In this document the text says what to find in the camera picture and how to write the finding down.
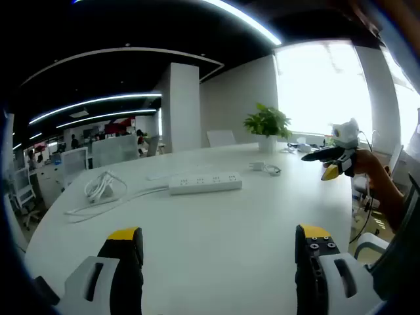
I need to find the small white desk device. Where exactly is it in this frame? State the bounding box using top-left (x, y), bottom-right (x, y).
top-left (287, 140), bottom-right (312, 154)

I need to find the short ceiling light strip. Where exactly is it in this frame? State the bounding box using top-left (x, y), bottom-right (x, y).
top-left (56, 109), bottom-right (158, 129)

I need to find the white mesh office chair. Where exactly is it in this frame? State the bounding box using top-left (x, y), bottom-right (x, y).
top-left (61, 147), bottom-right (90, 180)

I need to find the white chair beside desk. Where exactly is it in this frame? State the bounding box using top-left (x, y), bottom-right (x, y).
top-left (352, 176), bottom-right (382, 213)

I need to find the white office chair with wheels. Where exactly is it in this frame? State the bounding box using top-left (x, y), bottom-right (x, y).
top-left (12, 167), bottom-right (42, 228)

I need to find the grey mesh office chair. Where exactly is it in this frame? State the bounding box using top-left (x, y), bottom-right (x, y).
top-left (91, 135), bottom-right (139, 169)

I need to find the white power strip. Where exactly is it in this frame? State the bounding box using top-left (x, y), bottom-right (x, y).
top-left (169, 172), bottom-right (243, 196)

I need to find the white chair behind desk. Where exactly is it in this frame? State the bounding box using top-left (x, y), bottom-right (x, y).
top-left (206, 129), bottom-right (238, 148)

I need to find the white power strip cable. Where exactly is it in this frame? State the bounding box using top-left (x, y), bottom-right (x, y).
top-left (64, 169), bottom-right (171, 224)

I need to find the white chair armrest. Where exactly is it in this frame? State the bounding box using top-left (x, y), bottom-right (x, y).
top-left (354, 232), bottom-right (390, 264)

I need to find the person's clothing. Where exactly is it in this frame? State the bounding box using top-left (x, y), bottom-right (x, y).
top-left (369, 170), bottom-right (420, 305)

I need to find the long ceiling light strip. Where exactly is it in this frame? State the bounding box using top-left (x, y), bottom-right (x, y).
top-left (28, 93), bottom-right (163, 125)

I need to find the green potted plant white pot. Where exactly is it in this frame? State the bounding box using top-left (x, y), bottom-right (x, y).
top-left (243, 102), bottom-right (293, 152)

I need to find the wide ceiling light strip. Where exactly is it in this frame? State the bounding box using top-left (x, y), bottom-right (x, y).
top-left (202, 0), bottom-right (284, 46)

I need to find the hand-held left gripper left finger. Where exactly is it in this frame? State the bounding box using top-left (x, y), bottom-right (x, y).
top-left (64, 226), bottom-right (144, 315)

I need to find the person's right hand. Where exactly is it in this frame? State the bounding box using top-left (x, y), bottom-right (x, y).
top-left (354, 149), bottom-right (391, 180)

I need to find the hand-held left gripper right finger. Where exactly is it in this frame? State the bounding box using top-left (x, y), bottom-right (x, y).
top-left (294, 224), bottom-right (383, 315)

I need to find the white desk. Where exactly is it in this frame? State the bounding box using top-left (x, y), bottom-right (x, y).
top-left (24, 141), bottom-right (354, 315)

